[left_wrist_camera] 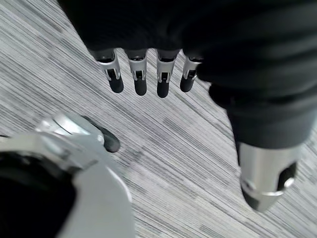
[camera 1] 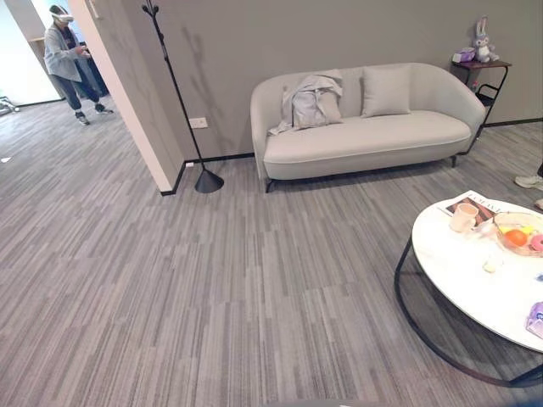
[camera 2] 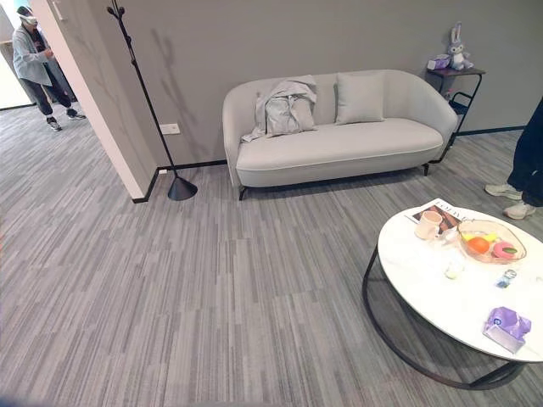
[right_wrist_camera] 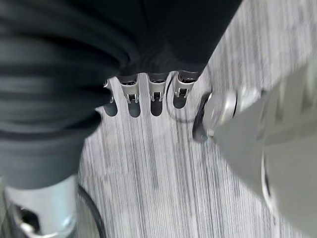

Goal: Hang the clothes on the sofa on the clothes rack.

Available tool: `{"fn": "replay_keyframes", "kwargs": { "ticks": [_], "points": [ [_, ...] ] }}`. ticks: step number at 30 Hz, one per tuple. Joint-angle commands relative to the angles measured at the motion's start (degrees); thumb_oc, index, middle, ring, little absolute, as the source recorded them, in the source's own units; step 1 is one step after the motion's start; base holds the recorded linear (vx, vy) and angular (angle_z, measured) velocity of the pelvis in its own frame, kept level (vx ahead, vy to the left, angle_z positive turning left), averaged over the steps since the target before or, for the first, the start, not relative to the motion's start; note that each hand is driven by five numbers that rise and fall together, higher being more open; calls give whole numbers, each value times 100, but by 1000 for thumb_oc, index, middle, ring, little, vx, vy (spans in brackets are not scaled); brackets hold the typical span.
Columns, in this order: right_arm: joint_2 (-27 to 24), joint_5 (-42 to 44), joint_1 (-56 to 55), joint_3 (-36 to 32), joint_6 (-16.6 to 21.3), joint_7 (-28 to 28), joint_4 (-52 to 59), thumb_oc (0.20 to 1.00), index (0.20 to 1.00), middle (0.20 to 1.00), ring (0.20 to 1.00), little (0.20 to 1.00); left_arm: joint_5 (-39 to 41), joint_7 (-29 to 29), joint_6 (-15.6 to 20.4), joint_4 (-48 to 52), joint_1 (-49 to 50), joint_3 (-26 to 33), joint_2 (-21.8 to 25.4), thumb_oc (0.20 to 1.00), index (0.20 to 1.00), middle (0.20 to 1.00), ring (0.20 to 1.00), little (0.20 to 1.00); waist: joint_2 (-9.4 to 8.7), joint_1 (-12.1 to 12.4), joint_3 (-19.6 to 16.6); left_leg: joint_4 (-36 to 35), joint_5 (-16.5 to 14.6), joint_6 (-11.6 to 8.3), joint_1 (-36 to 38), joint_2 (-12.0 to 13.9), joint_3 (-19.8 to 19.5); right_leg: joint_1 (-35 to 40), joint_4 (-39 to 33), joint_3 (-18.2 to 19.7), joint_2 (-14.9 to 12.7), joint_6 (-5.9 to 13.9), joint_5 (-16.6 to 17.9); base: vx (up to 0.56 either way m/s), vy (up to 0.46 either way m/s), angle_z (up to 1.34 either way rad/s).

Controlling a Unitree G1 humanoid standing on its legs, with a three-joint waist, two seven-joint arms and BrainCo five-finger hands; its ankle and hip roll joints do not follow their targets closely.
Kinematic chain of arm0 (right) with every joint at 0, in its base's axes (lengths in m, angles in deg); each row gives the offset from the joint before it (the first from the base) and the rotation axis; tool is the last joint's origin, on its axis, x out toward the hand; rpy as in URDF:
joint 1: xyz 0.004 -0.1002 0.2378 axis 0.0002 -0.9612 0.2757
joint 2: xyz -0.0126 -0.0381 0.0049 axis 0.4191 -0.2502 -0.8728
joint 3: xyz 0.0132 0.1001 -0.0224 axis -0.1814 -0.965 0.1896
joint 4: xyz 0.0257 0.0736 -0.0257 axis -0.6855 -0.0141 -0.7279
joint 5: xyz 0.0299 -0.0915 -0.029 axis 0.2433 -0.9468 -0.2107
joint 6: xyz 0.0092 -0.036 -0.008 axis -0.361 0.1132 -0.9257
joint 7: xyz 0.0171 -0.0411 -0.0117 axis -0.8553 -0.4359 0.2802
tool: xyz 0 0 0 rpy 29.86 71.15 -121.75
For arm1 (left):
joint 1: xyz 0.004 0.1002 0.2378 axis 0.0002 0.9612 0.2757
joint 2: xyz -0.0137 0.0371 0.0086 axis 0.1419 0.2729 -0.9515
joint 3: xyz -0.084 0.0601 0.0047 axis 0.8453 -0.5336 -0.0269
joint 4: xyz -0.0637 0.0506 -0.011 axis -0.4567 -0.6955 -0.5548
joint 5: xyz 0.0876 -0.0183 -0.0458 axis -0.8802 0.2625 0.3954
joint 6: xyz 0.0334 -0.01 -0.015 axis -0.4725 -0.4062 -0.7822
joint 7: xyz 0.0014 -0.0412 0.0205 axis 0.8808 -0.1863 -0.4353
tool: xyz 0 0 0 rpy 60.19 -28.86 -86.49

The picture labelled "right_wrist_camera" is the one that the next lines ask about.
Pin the right robot hand black cloth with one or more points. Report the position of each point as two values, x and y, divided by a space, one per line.
49 86

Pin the silver robot leg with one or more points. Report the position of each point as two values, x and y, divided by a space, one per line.
272 138

